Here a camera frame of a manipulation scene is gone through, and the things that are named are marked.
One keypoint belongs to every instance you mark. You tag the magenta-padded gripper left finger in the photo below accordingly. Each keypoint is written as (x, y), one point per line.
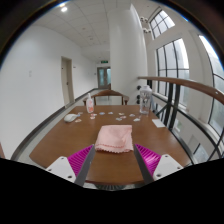
(61, 166)

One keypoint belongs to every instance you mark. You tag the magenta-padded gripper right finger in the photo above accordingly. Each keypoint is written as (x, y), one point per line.
(166, 165)

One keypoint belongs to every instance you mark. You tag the pink waffle towel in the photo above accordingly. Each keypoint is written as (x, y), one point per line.
(115, 138)

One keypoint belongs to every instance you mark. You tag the white paper card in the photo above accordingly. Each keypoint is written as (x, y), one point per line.
(158, 123)

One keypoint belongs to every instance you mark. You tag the small orange white sticker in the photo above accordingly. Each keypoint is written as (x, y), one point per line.
(92, 117)
(78, 120)

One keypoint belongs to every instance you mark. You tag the white computer mouse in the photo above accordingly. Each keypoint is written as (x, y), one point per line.
(70, 117)

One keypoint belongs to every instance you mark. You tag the small round pink sticker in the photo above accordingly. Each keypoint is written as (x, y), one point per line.
(80, 113)

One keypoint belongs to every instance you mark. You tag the small pink white sticker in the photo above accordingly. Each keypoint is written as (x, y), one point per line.
(123, 117)
(93, 115)

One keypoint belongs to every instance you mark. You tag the small teal white sticker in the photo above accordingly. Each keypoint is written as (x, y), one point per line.
(119, 119)

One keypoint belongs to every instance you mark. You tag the white spray bottle orange label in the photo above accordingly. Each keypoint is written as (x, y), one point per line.
(90, 105)

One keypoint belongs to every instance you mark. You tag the small cream sticker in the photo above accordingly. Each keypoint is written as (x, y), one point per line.
(121, 114)

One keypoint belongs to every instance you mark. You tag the clear plastic water bottle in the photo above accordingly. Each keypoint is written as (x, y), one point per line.
(145, 100)

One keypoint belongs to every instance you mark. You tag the wide black-framed window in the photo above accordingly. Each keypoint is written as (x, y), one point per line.
(216, 113)

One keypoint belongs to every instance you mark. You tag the small light blue sticker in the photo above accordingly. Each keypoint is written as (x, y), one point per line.
(110, 113)

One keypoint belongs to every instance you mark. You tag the wooden handrail black railing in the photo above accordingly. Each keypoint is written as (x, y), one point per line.
(186, 85)

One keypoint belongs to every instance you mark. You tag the beige single door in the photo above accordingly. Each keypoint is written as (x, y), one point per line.
(67, 81)

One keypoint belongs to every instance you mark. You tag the wooden armchair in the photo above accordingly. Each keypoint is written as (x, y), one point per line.
(106, 92)

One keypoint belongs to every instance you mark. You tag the glazed double door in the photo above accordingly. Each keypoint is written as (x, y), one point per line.
(104, 77)

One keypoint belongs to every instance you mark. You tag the tall black-framed window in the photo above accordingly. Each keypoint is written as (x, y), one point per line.
(173, 60)

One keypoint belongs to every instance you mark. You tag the green exit sign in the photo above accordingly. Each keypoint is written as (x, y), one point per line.
(104, 61)

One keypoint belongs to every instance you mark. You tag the arched black-framed window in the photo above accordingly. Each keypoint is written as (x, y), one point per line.
(161, 24)

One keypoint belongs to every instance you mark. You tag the round ceiling light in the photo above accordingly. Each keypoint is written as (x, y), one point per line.
(63, 9)

